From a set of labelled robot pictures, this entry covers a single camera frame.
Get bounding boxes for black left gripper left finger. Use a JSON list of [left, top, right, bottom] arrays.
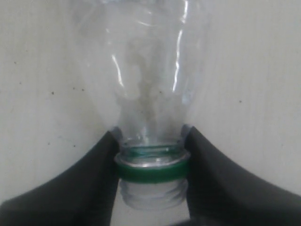
[[0, 132, 119, 226]]

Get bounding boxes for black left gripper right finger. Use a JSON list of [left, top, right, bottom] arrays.
[[169, 126, 301, 226]]

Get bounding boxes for clear plastic bottle green label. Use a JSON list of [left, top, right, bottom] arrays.
[[72, 0, 212, 210]]

